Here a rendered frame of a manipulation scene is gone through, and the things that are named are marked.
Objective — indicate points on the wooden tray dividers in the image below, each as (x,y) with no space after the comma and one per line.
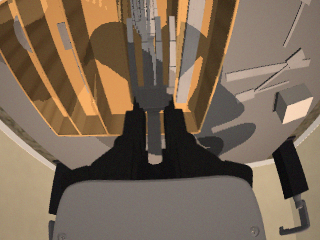
(35,27)

